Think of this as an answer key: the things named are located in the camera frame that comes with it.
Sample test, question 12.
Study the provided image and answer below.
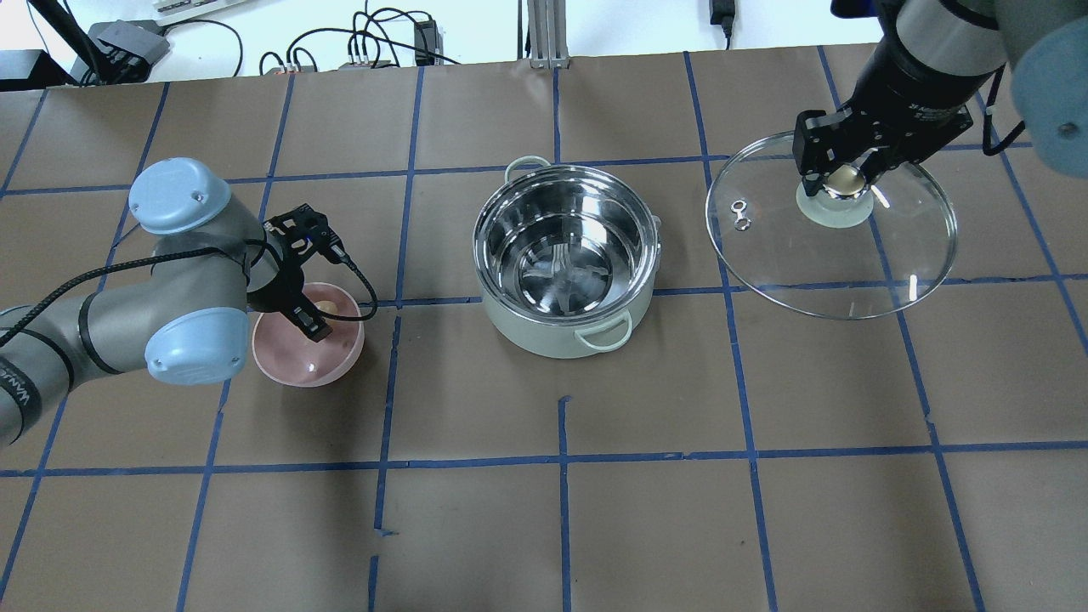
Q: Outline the brown egg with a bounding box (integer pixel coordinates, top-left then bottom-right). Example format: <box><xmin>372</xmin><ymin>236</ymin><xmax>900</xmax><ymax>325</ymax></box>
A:
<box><xmin>314</xmin><ymin>301</ymin><xmax>339</xmax><ymax>316</ymax></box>

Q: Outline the aluminium frame post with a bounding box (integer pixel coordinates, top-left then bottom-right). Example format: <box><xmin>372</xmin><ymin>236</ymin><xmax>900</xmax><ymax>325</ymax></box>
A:
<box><xmin>527</xmin><ymin>0</ymin><xmax>570</xmax><ymax>70</ymax></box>

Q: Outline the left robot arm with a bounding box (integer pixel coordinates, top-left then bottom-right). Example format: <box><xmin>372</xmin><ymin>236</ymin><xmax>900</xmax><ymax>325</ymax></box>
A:
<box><xmin>1</xmin><ymin>156</ymin><xmax>331</xmax><ymax>445</ymax></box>

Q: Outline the glass pot lid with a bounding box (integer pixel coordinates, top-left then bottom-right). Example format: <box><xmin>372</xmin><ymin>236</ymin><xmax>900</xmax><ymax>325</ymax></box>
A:
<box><xmin>705</xmin><ymin>133</ymin><xmax>959</xmax><ymax>320</ymax></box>

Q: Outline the black adapter behind post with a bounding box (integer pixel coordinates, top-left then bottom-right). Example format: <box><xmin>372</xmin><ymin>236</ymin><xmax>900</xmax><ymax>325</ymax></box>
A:
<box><xmin>710</xmin><ymin>0</ymin><xmax>737</xmax><ymax>30</ymax></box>

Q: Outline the pink bowl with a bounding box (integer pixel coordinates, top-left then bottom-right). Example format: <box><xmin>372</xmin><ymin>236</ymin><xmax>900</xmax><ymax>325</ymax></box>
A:
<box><xmin>252</xmin><ymin>313</ymin><xmax>366</xmax><ymax>388</ymax></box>

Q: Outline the black box device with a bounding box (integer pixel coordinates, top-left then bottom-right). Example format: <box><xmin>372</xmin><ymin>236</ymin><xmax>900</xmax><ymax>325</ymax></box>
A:
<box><xmin>88</xmin><ymin>20</ymin><xmax>170</xmax><ymax>69</ymax></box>

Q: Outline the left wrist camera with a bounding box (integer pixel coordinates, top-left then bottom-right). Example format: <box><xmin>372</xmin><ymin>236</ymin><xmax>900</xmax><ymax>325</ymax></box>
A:
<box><xmin>263</xmin><ymin>204</ymin><xmax>349</xmax><ymax>264</ymax></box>

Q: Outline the light green steel pot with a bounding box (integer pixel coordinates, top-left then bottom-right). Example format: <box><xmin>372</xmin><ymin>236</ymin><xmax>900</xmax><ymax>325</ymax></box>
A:
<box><xmin>473</xmin><ymin>156</ymin><xmax>663</xmax><ymax>360</ymax></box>

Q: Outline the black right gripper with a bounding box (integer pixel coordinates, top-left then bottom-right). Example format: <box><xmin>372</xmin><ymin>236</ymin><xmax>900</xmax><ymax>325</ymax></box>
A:
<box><xmin>792</xmin><ymin>38</ymin><xmax>975</xmax><ymax>197</ymax></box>

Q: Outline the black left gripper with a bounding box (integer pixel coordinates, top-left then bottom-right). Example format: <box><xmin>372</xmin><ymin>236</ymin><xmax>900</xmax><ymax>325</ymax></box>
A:
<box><xmin>247</xmin><ymin>246</ymin><xmax>332</xmax><ymax>343</ymax></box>

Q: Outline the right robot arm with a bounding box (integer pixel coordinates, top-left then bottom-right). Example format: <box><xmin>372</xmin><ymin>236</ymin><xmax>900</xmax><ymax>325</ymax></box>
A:
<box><xmin>793</xmin><ymin>1</ymin><xmax>1087</xmax><ymax>197</ymax></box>

